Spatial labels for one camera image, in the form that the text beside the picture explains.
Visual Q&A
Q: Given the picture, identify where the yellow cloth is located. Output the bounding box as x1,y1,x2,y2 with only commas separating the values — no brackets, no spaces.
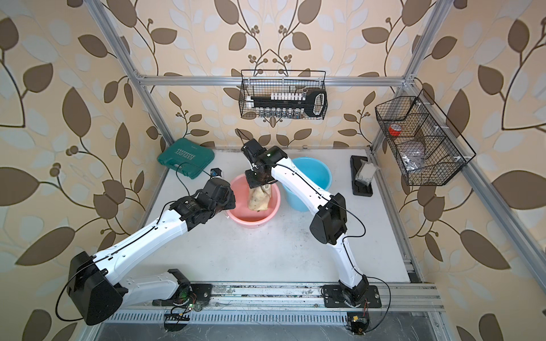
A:
247,184,272,212

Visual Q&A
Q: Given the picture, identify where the pink plastic bucket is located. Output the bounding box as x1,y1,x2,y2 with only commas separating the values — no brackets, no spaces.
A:
227,174,281,229

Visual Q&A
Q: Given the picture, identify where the blue plastic bucket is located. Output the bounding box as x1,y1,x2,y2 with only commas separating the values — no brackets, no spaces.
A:
282,157,332,213

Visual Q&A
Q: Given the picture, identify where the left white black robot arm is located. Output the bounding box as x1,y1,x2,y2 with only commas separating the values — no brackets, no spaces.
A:
64,178,235,325

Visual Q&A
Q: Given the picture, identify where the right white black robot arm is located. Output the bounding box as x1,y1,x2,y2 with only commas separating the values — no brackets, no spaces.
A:
241,139,369,307

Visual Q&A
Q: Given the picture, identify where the green plastic tool case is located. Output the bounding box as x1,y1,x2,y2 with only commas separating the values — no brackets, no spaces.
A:
157,138,215,179

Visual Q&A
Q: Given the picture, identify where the black socket set holder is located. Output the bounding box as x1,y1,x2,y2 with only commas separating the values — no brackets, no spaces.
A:
240,89,328,119

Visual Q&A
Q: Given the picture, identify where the black tray with plastic bag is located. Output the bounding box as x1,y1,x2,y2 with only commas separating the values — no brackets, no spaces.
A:
350,156,378,197

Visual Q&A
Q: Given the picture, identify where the silver foil bag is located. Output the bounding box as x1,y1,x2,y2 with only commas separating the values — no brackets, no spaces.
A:
398,141,426,172

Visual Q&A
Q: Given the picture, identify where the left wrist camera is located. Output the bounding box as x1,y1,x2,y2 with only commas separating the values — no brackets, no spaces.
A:
210,168,223,178

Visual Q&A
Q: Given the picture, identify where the black wire basket back wall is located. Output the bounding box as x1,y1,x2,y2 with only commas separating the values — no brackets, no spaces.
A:
238,68,328,119

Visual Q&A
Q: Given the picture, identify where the black wire basket wall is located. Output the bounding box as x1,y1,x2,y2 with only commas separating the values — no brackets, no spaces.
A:
375,90,476,186
238,68,328,119

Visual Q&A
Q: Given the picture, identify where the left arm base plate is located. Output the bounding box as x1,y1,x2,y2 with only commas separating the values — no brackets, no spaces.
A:
152,284,213,306

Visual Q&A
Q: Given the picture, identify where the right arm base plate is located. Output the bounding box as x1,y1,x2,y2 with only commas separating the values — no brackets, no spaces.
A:
321,284,382,308

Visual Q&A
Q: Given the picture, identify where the black wire basket right wall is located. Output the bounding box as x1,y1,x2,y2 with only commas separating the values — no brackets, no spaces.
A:
375,90,476,186

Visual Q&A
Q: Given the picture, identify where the aluminium front rail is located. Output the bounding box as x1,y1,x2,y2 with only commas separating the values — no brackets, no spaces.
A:
191,281,445,313

